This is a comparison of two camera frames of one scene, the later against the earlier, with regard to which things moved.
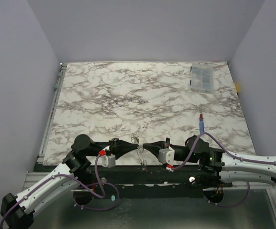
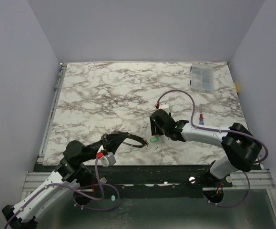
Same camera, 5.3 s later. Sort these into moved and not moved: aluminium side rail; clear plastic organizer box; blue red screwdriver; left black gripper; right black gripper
Moved: right black gripper; left black gripper
Not moved: blue red screwdriver; clear plastic organizer box; aluminium side rail
